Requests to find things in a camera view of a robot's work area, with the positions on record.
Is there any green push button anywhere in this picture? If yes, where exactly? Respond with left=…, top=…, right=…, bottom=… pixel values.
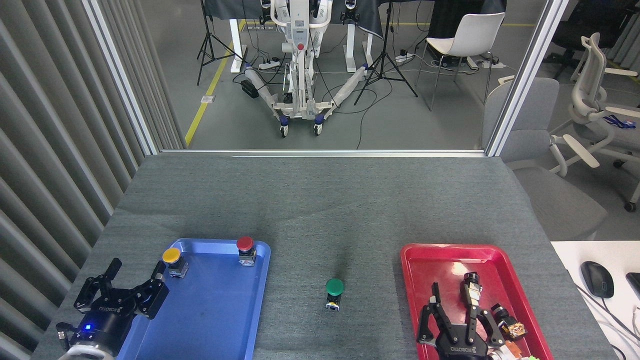
left=325, top=278, right=345, bottom=311

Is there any red plastic tray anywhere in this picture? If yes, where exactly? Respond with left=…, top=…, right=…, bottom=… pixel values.
left=400, top=243, right=555, bottom=360

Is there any silver frame rail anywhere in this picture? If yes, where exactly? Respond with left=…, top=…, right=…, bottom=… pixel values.
left=160, top=149, right=488, bottom=158

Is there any black computer mouse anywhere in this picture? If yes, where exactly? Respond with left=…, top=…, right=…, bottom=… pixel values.
left=580, top=261, right=615, bottom=299

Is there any black brass selector switch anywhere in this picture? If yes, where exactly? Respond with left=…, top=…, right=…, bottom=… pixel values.
left=490, top=303, right=527, bottom=341

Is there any white wheeled stand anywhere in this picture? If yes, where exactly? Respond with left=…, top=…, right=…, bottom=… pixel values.
left=243, top=0, right=371, bottom=138

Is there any black tripod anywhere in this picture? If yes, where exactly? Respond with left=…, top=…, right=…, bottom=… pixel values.
left=354, top=0, right=419, bottom=106
left=196, top=0, right=246, bottom=86

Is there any blue plastic tray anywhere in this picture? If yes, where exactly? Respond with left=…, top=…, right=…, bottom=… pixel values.
left=117, top=238, right=271, bottom=360

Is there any blue lanyard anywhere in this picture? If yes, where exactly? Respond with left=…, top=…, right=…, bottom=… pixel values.
left=602, top=114, right=637, bottom=130

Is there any white shell chair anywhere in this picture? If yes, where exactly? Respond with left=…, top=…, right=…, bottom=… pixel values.
left=416, top=12, right=506, bottom=112

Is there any black white selector switch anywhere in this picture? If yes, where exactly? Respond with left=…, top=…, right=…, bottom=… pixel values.
left=461, top=272, right=483, bottom=310

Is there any silver frame post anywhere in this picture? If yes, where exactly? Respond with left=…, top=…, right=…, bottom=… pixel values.
left=485, top=0, right=571, bottom=157
left=82, top=0, right=161, bottom=156

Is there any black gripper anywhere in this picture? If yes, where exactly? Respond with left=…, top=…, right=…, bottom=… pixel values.
left=418, top=283, right=506, bottom=360
left=70, top=258, right=170, bottom=356

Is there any dark table cloth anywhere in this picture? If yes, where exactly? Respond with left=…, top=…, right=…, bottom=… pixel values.
left=202, top=0, right=386, bottom=41

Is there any red push button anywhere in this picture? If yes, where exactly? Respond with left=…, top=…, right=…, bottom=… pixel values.
left=236, top=236, right=257, bottom=267

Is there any white desk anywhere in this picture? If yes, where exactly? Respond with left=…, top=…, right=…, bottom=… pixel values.
left=550, top=241, right=640, bottom=360

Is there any yellow push button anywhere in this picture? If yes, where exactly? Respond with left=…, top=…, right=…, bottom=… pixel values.
left=162, top=247, right=189, bottom=279

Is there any grey office chair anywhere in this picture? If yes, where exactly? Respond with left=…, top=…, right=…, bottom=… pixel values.
left=481, top=76, right=608, bottom=242

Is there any white table leg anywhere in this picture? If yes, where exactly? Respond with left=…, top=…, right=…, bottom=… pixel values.
left=346, top=22, right=374, bottom=73
left=229, top=19, right=248, bottom=74

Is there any grey desk cable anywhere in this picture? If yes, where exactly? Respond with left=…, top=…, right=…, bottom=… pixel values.
left=575, top=285, right=640, bottom=360

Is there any white ergonomic office chair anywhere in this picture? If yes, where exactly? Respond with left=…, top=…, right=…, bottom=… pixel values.
left=549, top=32, right=640, bottom=212

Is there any black office chair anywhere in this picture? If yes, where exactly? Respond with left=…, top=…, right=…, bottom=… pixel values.
left=542, top=0, right=636, bottom=66

